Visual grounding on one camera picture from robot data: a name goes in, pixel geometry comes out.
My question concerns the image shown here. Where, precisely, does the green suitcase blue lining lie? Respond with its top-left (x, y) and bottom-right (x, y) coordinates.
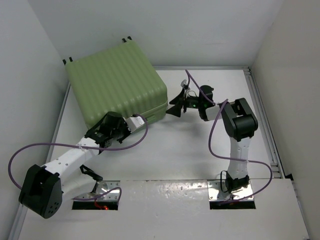
top-left (63, 36), bottom-right (168, 129)

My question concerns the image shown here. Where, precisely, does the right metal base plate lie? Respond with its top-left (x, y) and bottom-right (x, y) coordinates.
top-left (207, 179), bottom-right (253, 203)

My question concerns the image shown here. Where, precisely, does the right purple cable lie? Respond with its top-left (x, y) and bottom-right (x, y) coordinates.
top-left (184, 69), bottom-right (273, 203)

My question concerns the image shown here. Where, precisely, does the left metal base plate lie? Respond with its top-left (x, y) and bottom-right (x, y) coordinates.
top-left (73, 180), bottom-right (122, 202)

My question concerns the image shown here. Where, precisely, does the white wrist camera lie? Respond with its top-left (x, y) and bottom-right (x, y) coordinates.
top-left (125, 116), bottom-right (145, 133)
top-left (180, 79), bottom-right (190, 91)

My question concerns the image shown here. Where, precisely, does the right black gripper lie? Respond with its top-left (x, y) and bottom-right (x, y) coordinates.
top-left (166, 88), bottom-right (204, 117)

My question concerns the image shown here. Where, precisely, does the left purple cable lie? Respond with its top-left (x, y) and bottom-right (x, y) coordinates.
top-left (7, 113), bottom-right (150, 202)

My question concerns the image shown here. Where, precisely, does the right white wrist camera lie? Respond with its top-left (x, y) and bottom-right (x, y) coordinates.
top-left (180, 79), bottom-right (190, 91)

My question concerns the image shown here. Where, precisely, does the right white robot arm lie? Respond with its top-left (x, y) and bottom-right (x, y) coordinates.
top-left (166, 83), bottom-right (258, 193)

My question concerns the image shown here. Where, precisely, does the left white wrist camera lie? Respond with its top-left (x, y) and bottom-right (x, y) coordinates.
top-left (125, 116), bottom-right (145, 133)

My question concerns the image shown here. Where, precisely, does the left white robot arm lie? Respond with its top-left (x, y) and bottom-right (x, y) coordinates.
top-left (18, 111), bottom-right (145, 219)

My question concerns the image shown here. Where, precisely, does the black power cable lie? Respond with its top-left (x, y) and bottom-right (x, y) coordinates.
top-left (219, 170), bottom-right (230, 194)

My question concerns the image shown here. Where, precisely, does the metal base plate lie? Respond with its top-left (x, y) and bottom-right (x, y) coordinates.
top-left (207, 179), bottom-right (253, 203)
top-left (73, 180), bottom-right (122, 202)

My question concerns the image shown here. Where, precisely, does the purple cable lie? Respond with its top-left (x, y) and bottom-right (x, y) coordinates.
top-left (7, 113), bottom-right (150, 202)
top-left (184, 69), bottom-right (273, 203)

